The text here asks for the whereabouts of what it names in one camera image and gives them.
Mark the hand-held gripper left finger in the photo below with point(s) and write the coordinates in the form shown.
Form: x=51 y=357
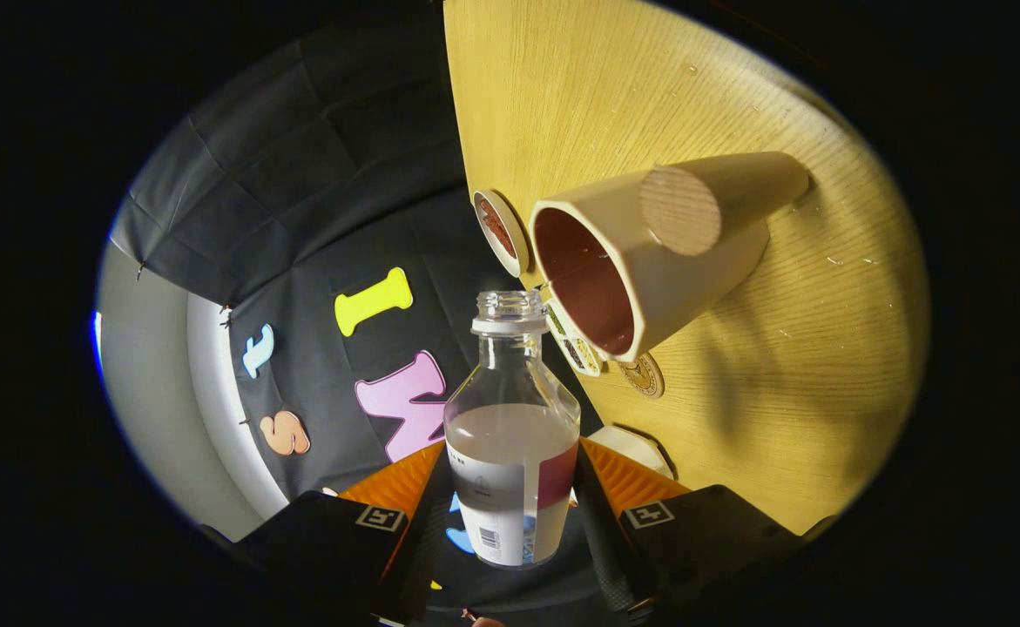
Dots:
x=418 y=549

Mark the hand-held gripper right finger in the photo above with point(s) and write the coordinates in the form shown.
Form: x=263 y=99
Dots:
x=601 y=540

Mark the clear plastic juice bottle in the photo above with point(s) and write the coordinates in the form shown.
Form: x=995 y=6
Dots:
x=510 y=435

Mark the round wooden coaster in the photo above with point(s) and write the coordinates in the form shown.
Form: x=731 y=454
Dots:
x=646 y=376

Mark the cream toaster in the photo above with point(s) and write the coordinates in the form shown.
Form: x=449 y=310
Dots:
x=636 y=448

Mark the divided white spice dish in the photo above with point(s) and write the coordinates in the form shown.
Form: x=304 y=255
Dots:
x=581 y=353

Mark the wooden table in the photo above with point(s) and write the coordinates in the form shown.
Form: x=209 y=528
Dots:
x=780 y=392

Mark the round white plate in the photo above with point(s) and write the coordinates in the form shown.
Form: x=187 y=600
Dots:
x=514 y=252

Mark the red meat piece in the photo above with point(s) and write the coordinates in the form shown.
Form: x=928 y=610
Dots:
x=496 y=228

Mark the black backdrop cloth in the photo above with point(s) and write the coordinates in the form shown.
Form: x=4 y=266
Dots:
x=300 y=174

